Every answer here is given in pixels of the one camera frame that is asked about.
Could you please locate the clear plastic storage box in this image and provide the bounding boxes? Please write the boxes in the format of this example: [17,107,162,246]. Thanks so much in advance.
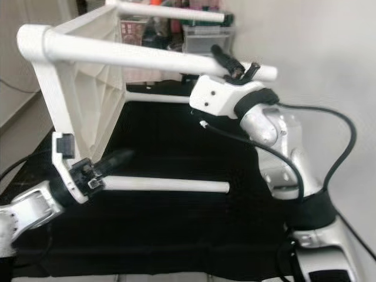
[182,26,233,55]

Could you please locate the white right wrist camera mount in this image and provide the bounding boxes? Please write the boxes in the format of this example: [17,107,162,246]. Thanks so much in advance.
[189,75,271,121]

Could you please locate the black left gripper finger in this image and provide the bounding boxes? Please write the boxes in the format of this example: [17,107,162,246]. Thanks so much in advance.
[94,148,135,178]

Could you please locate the black plastic bag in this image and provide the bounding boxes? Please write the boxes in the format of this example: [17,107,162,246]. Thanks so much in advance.
[141,18,174,48]

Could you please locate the red printed food box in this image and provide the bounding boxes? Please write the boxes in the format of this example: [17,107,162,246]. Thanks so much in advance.
[120,21,142,42]

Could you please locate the black table cloth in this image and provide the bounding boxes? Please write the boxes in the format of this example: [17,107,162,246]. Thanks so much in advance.
[0,82,376,280]

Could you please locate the white plastic table top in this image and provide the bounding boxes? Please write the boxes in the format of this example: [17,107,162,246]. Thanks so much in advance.
[16,3,129,177]

